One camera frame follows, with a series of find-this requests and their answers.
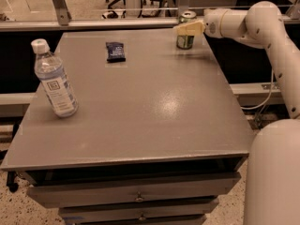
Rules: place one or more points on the clear plastic water bottle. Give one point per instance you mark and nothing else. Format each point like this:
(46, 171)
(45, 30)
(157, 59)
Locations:
(51, 73)

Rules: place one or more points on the top grey drawer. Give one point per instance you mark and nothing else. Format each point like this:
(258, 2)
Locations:
(135, 190)

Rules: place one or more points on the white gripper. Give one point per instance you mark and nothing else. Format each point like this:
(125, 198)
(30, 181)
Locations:
(212, 22)

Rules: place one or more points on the grey drawer cabinet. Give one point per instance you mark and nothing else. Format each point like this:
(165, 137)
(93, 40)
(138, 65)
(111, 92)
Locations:
(162, 112)

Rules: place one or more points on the grey metal railing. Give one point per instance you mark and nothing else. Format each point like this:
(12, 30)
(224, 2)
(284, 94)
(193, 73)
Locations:
(34, 15)

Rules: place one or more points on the grey drawer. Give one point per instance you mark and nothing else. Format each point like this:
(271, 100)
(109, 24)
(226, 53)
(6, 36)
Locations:
(139, 210)
(135, 190)

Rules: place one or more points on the dark blue snack packet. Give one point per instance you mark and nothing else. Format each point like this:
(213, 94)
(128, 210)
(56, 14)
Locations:
(115, 52)

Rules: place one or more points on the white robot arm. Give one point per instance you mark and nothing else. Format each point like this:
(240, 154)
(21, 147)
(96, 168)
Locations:
(272, 194)

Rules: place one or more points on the green soda can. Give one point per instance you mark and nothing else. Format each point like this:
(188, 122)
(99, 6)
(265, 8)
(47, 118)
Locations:
(184, 38)

